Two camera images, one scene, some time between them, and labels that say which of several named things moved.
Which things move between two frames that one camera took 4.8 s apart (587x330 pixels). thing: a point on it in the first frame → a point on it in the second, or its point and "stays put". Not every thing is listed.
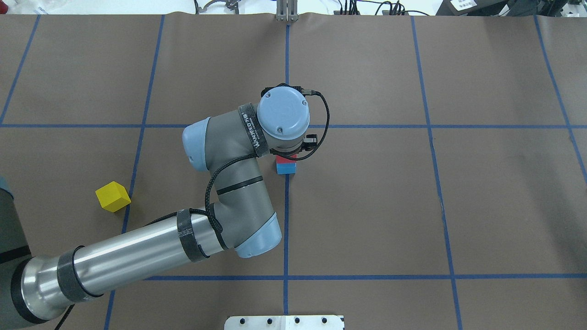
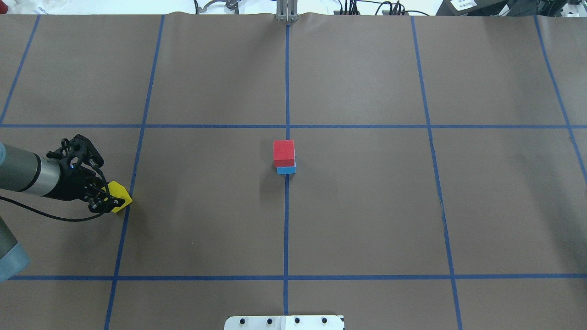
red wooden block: x=282 y=159 stays put
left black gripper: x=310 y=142 → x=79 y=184
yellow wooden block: x=113 y=197 stays put
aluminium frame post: x=287 y=10 stays put
